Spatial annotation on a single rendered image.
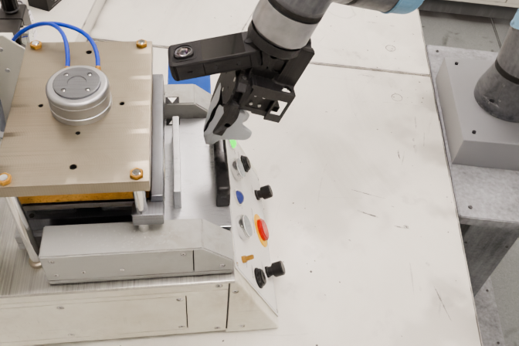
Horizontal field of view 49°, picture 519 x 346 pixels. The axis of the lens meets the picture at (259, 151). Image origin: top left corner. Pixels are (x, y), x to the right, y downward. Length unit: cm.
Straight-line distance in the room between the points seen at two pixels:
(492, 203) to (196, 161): 64
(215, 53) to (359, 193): 56
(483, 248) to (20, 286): 123
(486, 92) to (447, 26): 180
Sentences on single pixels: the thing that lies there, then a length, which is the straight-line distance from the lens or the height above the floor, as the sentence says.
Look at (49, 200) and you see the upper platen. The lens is 78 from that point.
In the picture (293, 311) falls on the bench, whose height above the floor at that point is 75.
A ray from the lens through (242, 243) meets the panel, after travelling 90.
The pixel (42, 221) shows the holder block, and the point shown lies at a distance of 82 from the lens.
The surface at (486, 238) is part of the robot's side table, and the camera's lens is 166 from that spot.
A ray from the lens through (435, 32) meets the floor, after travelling 303.
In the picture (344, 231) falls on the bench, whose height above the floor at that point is 75.
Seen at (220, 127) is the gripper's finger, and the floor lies 110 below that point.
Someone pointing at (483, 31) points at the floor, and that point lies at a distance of 315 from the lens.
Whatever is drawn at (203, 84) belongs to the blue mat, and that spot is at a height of 75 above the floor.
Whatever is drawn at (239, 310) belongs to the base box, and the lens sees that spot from 90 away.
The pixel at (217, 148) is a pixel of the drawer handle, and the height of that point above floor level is 101.
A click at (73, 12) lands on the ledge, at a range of 152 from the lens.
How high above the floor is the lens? 164
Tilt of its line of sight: 48 degrees down
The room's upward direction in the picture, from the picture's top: 6 degrees clockwise
